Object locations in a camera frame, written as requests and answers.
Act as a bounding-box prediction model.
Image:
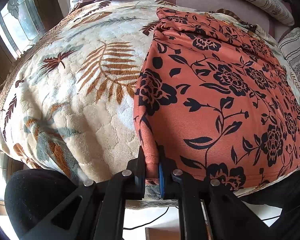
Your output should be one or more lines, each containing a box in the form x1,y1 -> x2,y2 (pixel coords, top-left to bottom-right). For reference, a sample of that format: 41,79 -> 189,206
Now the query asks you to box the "black round stool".
5,169 -> 78,239

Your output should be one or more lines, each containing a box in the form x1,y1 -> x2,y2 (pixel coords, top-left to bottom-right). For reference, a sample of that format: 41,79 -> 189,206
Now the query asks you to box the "pink quilted bed sheet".
165,0 -> 293,42

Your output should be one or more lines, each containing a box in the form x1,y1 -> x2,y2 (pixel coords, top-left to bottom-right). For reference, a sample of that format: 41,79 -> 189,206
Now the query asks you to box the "black cable on floor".
122,205 -> 282,230

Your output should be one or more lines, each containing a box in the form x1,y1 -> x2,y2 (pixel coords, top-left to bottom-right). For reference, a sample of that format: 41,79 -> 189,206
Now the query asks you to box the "orange floral garment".
134,7 -> 300,191

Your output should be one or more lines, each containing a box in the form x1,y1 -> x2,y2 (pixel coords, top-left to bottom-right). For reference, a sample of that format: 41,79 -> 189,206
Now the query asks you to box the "stained glass window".
0,0 -> 45,59

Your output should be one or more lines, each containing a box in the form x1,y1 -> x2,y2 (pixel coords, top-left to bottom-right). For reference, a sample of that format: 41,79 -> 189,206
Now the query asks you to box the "cream leaf pattern blanket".
0,0 -> 300,196

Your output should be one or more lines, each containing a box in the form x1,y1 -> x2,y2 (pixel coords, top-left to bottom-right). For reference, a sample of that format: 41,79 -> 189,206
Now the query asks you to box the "striped floral folded quilt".
279,28 -> 300,82

